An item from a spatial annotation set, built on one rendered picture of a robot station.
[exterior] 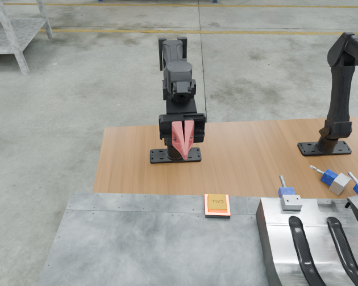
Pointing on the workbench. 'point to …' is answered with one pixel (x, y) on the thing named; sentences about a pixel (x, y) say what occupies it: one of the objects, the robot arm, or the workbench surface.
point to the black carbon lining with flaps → (339, 241)
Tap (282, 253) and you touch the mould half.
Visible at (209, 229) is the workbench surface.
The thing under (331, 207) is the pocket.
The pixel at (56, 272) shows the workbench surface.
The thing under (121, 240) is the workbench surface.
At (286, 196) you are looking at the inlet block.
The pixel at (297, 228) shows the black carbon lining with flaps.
